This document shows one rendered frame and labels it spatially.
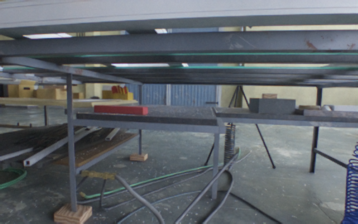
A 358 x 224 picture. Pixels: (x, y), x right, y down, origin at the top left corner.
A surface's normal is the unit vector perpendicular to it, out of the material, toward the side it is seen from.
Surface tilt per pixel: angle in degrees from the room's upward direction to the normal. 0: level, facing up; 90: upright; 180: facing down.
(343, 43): 90
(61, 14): 90
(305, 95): 90
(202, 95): 90
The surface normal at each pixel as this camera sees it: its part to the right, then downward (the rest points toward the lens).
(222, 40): -0.15, 0.08
